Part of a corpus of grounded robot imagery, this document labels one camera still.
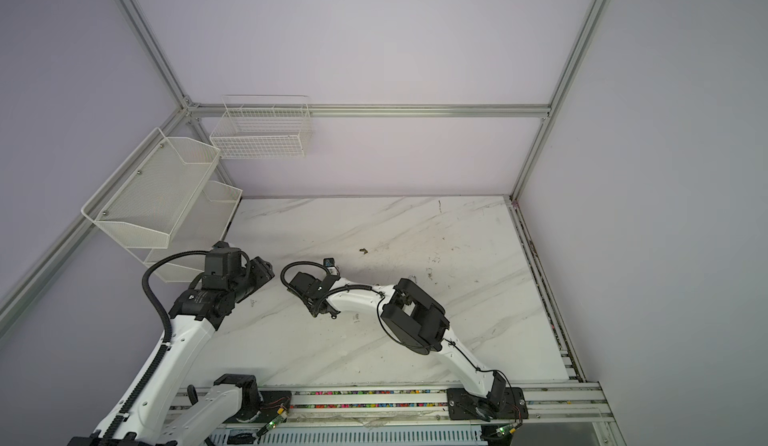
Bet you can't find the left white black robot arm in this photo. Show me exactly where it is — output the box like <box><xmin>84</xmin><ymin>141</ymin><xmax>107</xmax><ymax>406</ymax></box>
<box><xmin>69</xmin><ymin>241</ymin><xmax>274</xmax><ymax>445</ymax></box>

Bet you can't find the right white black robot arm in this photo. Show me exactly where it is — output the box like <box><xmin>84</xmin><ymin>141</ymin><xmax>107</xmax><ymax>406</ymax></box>
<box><xmin>282</xmin><ymin>272</ymin><xmax>517</xmax><ymax>421</ymax></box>

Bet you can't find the lower white mesh shelf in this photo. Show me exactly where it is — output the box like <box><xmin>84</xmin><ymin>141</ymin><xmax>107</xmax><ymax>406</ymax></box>
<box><xmin>133</xmin><ymin>181</ymin><xmax>242</xmax><ymax>284</ymax></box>

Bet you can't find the white mesh shelf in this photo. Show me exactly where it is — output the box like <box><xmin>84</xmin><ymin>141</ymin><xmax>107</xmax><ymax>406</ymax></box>
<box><xmin>81</xmin><ymin>129</ymin><xmax>221</xmax><ymax>250</ymax></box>
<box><xmin>133</xmin><ymin>181</ymin><xmax>242</xmax><ymax>284</ymax></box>

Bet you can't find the upper white mesh shelf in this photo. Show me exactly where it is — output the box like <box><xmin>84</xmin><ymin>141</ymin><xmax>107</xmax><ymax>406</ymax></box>
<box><xmin>81</xmin><ymin>129</ymin><xmax>221</xmax><ymax>250</ymax></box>

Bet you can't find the right black corrugated cable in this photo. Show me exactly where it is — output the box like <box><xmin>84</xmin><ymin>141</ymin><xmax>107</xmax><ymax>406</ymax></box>
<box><xmin>280</xmin><ymin>260</ymin><xmax>331</xmax><ymax>294</ymax></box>

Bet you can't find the black corrugated cable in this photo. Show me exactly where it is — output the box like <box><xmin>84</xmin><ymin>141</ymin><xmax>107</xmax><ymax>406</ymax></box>
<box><xmin>141</xmin><ymin>249</ymin><xmax>211</xmax><ymax>345</ymax></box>
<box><xmin>280</xmin><ymin>260</ymin><xmax>331</xmax><ymax>294</ymax></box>

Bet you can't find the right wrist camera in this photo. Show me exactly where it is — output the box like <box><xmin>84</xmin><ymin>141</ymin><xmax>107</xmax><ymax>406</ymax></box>
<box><xmin>323</xmin><ymin>258</ymin><xmax>339</xmax><ymax>275</ymax></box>

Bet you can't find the left black corrugated cable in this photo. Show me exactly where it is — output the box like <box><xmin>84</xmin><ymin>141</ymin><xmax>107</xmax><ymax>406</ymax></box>
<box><xmin>141</xmin><ymin>249</ymin><xmax>211</xmax><ymax>345</ymax></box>

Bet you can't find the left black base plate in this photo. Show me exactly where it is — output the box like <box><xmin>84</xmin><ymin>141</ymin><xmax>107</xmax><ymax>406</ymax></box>
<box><xmin>223</xmin><ymin>390</ymin><xmax>292</xmax><ymax>424</ymax></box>

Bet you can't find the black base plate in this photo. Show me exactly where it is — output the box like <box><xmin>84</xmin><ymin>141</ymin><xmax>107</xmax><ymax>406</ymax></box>
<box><xmin>223</xmin><ymin>390</ymin><xmax>292</xmax><ymax>424</ymax></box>
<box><xmin>446</xmin><ymin>387</ymin><xmax>529</xmax><ymax>422</ymax></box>

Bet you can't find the aluminium mounting rail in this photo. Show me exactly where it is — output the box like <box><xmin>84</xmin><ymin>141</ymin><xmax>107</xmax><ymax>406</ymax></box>
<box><xmin>166</xmin><ymin>383</ymin><xmax>614</xmax><ymax>427</ymax></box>

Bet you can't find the white wire basket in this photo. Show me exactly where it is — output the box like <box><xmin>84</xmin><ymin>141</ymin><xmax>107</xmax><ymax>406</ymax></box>
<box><xmin>209</xmin><ymin>95</ymin><xmax>313</xmax><ymax>160</ymax></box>

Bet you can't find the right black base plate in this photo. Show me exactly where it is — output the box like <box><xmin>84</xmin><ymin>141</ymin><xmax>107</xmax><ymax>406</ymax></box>
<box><xmin>446</xmin><ymin>387</ymin><xmax>529</xmax><ymax>422</ymax></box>

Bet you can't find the aluminium frame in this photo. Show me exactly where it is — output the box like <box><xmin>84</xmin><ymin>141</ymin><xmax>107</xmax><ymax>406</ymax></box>
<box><xmin>1</xmin><ymin>0</ymin><xmax>611</xmax><ymax>342</ymax></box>

